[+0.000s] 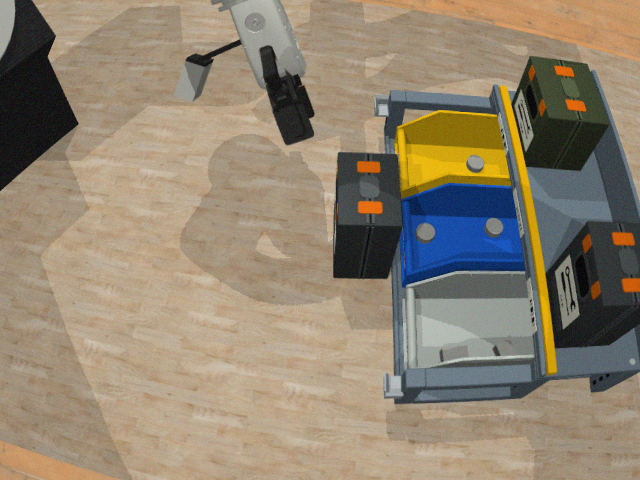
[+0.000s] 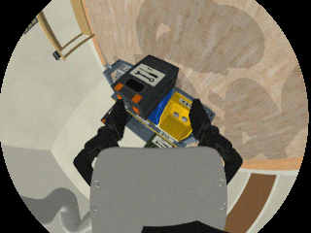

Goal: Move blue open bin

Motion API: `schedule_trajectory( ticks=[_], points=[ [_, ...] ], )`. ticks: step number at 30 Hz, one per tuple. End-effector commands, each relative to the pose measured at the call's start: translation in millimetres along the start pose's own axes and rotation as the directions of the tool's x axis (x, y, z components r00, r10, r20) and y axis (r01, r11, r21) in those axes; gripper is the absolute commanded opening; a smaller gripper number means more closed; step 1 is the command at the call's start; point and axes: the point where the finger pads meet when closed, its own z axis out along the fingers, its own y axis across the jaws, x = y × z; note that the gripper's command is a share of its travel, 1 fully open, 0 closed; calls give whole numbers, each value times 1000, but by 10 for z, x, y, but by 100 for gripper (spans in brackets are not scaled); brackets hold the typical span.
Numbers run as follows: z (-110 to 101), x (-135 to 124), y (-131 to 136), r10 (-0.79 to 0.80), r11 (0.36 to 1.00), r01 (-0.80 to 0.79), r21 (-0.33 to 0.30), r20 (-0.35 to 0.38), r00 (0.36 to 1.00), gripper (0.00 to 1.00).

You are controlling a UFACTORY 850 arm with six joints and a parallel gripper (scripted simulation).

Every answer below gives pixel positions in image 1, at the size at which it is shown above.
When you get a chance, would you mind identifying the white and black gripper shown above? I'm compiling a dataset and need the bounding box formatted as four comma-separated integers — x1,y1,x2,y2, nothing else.
218,0,315,145

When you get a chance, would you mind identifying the grey metal shelf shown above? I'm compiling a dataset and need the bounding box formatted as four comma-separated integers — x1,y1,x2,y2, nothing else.
374,70,640,404

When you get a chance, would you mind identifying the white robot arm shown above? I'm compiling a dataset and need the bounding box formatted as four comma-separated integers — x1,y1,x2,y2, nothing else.
0,0,242,102

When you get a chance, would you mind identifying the blue bin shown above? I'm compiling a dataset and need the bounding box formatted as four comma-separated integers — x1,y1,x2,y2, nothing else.
400,183,525,288

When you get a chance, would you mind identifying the grey metal disc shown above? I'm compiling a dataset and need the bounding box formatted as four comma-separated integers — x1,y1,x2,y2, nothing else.
415,223,435,244
466,155,484,173
484,218,503,238

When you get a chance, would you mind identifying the grey open bin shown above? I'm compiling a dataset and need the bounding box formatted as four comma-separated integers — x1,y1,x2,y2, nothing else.
402,271,535,371

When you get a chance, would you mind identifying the yellow open bin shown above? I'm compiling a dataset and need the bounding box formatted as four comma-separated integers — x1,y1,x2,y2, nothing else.
394,110,511,201

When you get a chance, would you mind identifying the yellow flat bar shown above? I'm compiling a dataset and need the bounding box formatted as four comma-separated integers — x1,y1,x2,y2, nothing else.
499,86,557,375

